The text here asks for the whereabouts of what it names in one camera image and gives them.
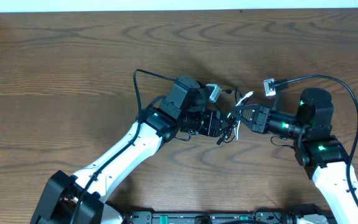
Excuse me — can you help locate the thick black cable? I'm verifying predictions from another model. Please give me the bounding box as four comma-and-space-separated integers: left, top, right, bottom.
216, 86, 245, 147

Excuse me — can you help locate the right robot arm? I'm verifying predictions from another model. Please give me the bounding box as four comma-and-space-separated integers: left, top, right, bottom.
231, 88, 358, 223

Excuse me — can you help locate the left camera cable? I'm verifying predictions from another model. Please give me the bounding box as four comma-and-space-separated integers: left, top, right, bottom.
70, 68, 177, 224

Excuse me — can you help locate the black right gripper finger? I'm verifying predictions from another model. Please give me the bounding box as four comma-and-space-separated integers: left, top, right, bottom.
238, 116, 255, 131
231, 103, 259, 117

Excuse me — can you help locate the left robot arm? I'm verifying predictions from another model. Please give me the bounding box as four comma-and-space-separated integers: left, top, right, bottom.
30, 77, 231, 223

